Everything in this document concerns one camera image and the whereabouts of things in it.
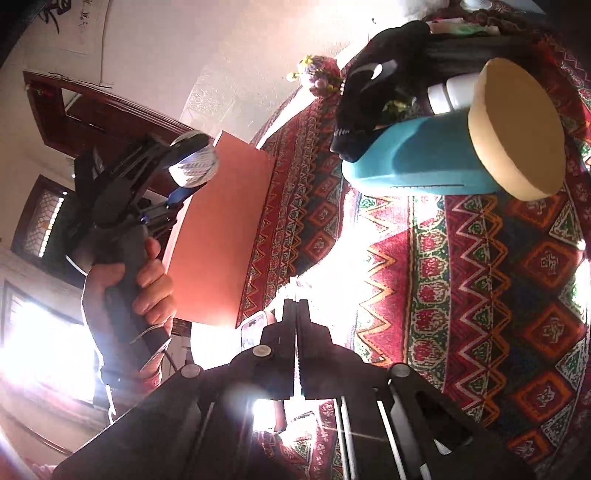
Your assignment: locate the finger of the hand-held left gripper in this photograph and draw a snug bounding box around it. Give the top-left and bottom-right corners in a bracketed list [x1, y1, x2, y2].
[112, 132, 214, 186]
[137, 186, 195, 232]

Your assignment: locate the ribbed LED light bulb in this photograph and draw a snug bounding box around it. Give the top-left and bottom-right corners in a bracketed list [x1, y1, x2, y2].
[167, 131, 219, 189]

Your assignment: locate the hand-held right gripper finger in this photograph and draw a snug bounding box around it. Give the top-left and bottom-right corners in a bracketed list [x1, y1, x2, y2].
[51, 299, 296, 480]
[295, 299, 536, 480]

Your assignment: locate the black plush toy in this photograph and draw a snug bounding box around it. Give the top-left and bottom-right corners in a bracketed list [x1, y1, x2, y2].
[330, 21, 432, 163]

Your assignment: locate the small artificial flower bouquet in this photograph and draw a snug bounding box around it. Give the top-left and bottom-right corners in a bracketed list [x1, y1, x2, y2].
[288, 54, 345, 97]

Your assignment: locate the person's left hand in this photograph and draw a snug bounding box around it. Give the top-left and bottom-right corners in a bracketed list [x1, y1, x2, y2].
[82, 239, 179, 332]

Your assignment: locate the black long object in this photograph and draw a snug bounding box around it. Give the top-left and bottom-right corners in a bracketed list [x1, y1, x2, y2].
[427, 36, 543, 79]

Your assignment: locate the red patterned blanket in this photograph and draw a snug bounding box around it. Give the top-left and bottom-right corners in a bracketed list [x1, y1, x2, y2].
[238, 0, 591, 480]

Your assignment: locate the white plastic bottle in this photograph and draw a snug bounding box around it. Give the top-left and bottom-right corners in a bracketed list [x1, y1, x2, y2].
[426, 74, 483, 115]

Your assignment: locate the blue bottle with tan lid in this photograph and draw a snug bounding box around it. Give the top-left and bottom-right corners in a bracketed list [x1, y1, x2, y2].
[342, 58, 566, 201]

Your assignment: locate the smartphone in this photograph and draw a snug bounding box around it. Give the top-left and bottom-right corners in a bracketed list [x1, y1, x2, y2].
[240, 311, 278, 349]

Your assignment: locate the orange cardboard box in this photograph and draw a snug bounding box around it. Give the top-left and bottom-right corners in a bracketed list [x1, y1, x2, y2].
[161, 130, 277, 328]

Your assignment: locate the person's left forearm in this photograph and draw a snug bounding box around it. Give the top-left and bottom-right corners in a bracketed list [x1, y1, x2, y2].
[85, 318, 162, 416]

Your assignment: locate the lattice window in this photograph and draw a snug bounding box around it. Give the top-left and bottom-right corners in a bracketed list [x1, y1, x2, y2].
[13, 175, 77, 274]

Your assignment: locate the dark wooden door frame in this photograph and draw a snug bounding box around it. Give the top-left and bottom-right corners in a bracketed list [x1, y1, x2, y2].
[23, 71, 200, 195]

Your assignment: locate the calligraphy wall poster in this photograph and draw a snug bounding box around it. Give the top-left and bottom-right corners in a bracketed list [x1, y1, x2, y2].
[28, 0, 116, 58]

